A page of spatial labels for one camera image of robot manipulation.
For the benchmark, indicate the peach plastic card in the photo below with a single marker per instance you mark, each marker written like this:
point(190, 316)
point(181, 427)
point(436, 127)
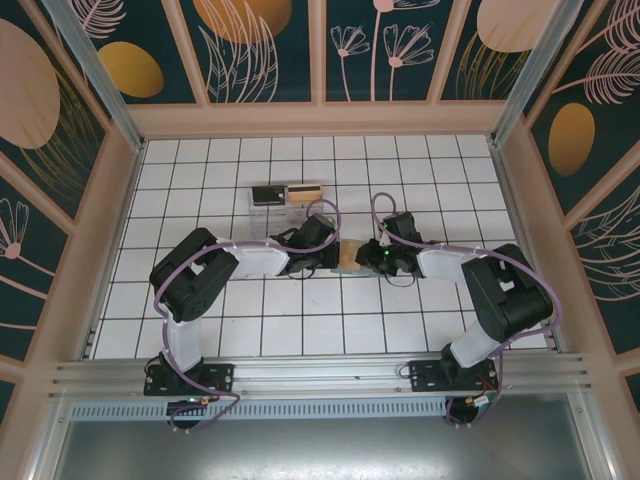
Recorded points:
point(349, 256)

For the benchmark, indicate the clear acrylic card stand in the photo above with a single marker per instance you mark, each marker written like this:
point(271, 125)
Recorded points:
point(272, 220)

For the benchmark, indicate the gold card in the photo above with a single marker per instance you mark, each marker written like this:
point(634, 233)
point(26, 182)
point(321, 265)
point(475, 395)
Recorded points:
point(305, 192)

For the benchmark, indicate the black VIP card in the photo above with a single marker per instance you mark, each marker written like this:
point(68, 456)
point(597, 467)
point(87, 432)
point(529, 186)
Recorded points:
point(268, 196)

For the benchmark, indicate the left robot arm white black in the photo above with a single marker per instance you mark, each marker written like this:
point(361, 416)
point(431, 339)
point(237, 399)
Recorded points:
point(255, 260)

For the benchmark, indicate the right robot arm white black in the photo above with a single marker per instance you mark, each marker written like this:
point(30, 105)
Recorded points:
point(440, 265)

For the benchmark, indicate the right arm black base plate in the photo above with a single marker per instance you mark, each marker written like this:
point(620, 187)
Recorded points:
point(422, 375)

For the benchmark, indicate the aluminium frame rail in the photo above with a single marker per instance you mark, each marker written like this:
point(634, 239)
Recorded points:
point(320, 375)

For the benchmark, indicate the aluminium side rail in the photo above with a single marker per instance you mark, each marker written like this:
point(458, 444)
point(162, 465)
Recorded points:
point(529, 210)
point(113, 250)

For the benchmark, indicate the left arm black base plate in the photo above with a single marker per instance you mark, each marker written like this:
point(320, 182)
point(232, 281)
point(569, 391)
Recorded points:
point(220, 375)

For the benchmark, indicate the aluminium frame post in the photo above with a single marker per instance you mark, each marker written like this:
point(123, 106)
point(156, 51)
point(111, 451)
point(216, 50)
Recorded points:
point(529, 75)
point(99, 75)

